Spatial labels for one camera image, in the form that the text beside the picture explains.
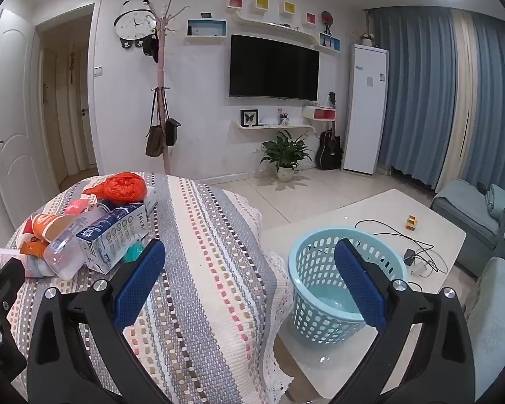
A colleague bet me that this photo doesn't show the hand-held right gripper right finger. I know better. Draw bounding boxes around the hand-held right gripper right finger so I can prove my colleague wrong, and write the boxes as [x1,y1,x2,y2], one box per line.
[333,238,476,404]

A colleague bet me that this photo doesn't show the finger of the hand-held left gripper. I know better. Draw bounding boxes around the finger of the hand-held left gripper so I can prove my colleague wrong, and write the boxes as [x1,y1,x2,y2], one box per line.
[0,257,28,392]

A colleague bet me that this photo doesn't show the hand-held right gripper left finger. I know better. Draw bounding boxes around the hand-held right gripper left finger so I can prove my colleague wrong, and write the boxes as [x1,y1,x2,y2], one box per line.
[27,239,167,404]

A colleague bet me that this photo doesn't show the teal wrapper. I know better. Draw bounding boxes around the teal wrapper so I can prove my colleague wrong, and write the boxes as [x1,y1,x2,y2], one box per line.
[123,242,146,264]

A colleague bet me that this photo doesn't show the orange snack packet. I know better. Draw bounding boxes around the orange snack packet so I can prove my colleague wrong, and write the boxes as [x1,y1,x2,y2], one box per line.
[19,240,51,257]

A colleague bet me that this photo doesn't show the light blue plastic basket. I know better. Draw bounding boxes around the light blue plastic basket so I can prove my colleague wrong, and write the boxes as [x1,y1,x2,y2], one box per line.
[288,226,410,349]

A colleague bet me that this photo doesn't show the blue white carton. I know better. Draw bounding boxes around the blue white carton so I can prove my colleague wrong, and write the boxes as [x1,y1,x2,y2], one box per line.
[76,202,149,275]

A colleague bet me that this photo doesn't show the clear plastic bottle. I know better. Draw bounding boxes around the clear plastic bottle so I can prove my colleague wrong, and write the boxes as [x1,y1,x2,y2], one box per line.
[43,204,110,280]

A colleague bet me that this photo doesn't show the red white paper cup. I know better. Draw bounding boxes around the red white paper cup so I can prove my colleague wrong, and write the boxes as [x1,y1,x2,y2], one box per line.
[31,214,78,240]

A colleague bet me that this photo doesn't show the black shoulder bag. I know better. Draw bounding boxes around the black shoulder bag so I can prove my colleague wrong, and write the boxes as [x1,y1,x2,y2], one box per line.
[165,88,181,147]

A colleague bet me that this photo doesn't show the brown shoulder bag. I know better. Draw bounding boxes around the brown shoulder bag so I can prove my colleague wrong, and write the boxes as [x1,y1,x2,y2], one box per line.
[145,88,167,157]

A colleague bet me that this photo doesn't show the white pink small bottle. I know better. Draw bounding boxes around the white pink small bottle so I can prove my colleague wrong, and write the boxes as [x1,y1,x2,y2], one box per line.
[0,247,55,278]

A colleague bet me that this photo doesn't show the striped woven blanket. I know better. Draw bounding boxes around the striped woven blanket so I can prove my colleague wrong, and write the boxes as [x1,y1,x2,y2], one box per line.
[4,172,295,404]

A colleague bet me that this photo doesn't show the white coffee table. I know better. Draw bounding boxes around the white coffee table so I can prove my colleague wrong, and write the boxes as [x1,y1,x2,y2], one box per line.
[259,189,467,404]

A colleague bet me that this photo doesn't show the orange plastic bag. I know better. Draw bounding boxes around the orange plastic bag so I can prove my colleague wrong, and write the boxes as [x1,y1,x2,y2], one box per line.
[82,172,148,203]

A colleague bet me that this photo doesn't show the teal sofa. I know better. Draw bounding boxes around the teal sofa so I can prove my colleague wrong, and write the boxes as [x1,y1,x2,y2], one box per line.
[430,177,505,404]

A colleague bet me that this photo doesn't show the black acoustic guitar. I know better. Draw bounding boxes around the black acoustic guitar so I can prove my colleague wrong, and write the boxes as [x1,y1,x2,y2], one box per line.
[315,92,343,171]

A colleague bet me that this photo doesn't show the green potted plant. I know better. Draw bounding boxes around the green potted plant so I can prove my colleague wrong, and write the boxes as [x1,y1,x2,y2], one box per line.
[260,130,313,182]

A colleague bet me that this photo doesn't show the teal folded cushion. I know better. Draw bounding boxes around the teal folded cushion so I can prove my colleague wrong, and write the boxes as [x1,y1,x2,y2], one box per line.
[486,184,505,224]

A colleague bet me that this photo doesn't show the white door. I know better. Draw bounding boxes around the white door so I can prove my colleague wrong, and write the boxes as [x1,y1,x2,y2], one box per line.
[0,8,60,230]

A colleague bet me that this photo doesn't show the low white floating shelf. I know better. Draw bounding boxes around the low white floating shelf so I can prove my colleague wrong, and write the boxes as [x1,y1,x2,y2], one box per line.
[231,119,314,131]

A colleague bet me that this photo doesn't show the blue curtain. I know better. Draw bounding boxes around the blue curtain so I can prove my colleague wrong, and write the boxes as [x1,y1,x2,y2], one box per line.
[463,14,505,203]
[368,7,457,186]

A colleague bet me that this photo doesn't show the beige curtain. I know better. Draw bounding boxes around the beige curtain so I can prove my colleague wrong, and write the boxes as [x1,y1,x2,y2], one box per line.
[435,8,482,192]

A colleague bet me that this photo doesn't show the pink coat rack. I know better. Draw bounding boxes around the pink coat rack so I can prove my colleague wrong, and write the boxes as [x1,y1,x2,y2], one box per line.
[149,0,190,175]

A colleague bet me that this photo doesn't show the black hat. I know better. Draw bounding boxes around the black hat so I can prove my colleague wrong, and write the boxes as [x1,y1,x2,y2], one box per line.
[142,34,160,64]

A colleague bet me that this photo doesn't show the black cable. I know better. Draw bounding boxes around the black cable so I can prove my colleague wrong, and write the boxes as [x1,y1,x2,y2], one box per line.
[354,219,449,276]

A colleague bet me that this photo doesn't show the white red wall box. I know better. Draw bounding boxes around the white red wall box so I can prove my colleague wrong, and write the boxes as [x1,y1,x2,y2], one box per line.
[302,104,336,122]

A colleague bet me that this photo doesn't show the black wall television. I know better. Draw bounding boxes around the black wall television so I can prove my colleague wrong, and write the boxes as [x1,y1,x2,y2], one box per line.
[229,34,321,102]

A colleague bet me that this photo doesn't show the panda wall clock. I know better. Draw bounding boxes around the panda wall clock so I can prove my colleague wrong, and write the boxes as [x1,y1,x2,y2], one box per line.
[113,0,157,51]

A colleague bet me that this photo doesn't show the curved white wall shelf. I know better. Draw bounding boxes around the curved white wall shelf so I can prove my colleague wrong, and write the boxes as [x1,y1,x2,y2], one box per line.
[236,10,337,55]

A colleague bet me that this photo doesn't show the wide blue framed wall box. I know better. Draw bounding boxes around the wide blue framed wall box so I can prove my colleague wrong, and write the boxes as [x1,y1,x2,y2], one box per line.
[187,19,228,38]

